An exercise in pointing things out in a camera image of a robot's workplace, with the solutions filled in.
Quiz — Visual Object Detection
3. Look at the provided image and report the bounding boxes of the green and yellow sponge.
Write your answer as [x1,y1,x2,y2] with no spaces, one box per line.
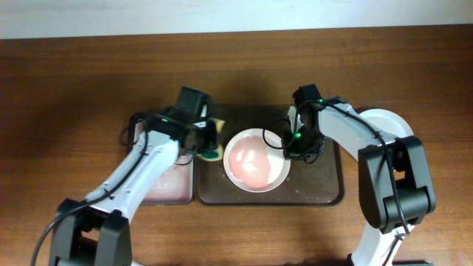
[197,118,225,162]

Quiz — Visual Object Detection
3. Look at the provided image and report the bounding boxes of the white plate with red stain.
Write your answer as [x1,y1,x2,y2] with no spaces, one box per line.
[223,129,290,193]

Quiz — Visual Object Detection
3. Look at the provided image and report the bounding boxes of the pale green plate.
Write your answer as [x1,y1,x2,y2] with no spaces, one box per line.
[360,109,414,137]

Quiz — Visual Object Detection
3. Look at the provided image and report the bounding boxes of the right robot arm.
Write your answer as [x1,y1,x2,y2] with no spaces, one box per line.
[282,97,437,265]

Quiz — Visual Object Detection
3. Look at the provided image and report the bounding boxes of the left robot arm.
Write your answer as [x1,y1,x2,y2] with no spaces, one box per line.
[48,105,217,265]

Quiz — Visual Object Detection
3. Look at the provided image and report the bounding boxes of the large dark brown tray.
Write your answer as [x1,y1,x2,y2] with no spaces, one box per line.
[194,105,344,207]

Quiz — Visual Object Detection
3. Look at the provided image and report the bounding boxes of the small pink rinse tray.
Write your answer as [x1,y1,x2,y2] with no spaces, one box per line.
[125,112,194,205]

